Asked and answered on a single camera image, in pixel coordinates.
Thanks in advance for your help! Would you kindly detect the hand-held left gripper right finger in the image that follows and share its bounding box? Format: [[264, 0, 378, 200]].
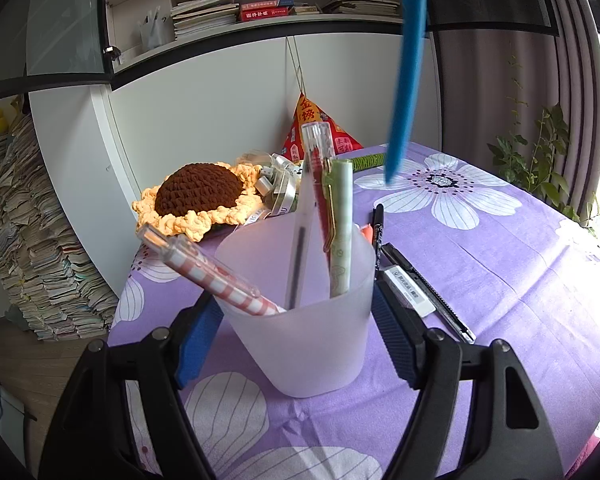
[[371, 280, 566, 480]]

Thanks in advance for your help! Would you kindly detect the black utility knife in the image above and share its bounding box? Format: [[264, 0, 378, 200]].
[[380, 242, 477, 345]]

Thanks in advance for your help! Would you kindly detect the green leafy plant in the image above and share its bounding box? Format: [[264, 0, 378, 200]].
[[487, 55, 600, 231]]

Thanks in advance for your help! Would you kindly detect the pink clothing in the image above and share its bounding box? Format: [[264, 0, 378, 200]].
[[577, 435, 600, 478]]

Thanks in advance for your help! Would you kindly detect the white bookcase cabinet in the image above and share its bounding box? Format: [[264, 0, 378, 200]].
[[27, 0, 443, 301]]

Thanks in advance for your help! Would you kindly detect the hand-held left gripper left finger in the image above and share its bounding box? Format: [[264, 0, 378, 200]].
[[45, 290, 226, 480]]

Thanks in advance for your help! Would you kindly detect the purple floral tablecloth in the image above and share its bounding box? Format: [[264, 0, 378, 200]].
[[107, 141, 600, 480]]

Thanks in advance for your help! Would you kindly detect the red pen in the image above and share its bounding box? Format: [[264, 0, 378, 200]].
[[307, 157, 337, 273]]

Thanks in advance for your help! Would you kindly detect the thin hanging string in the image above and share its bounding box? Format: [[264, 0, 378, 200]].
[[286, 35, 308, 98]]

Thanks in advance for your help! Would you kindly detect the white ribbon flower wrap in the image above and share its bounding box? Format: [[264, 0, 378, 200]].
[[235, 150, 306, 226]]

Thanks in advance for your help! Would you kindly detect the frosted plastic cup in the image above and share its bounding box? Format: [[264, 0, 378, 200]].
[[214, 220, 376, 400]]

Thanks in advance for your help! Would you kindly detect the black marker pen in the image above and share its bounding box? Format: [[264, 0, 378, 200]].
[[371, 203, 387, 273]]

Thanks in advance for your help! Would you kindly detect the pink checked pen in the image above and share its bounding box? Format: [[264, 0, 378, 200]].
[[136, 224, 287, 315]]

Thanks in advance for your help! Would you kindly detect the blue pen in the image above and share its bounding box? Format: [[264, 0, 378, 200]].
[[384, 0, 428, 184]]

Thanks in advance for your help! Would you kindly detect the red triangular pouch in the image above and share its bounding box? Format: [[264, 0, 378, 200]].
[[281, 92, 365, 163]]

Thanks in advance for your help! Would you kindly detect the white eraser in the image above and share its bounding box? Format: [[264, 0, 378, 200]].
[[377, 265, 438, 318]]

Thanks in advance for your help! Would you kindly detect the crochet sunflower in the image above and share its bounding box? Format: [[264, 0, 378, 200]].
[[132, 161, 266, 243]]

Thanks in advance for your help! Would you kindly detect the stack of red books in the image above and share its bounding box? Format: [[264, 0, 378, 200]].
[[237, 0, 296, 23]]

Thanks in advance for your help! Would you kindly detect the pale green pen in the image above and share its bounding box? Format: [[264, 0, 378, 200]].
[[327, 159, 355, 298]]

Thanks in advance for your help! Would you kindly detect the clear pen holder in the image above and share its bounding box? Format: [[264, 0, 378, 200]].
[[139, 7, 173, 53]]

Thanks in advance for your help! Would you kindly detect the clear gel pen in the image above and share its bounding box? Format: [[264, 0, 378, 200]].
[[285, 121, 336, 311]]

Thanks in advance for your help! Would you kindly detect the tall pile of paper booklets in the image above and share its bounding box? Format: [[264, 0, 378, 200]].
[[0, 110, 121, 343]]

